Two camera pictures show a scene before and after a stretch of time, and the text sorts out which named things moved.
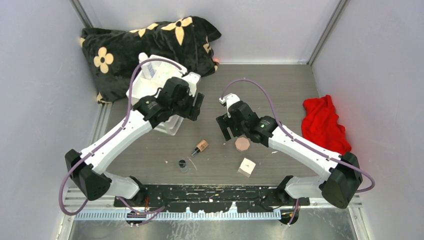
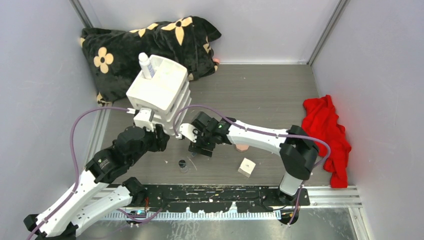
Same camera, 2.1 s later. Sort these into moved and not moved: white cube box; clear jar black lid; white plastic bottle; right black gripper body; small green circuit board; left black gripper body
Moved: left black gripper body; right black gripper body
Not moved: white cube box; white plastic bottle; clear jar black lid; small green circuit board
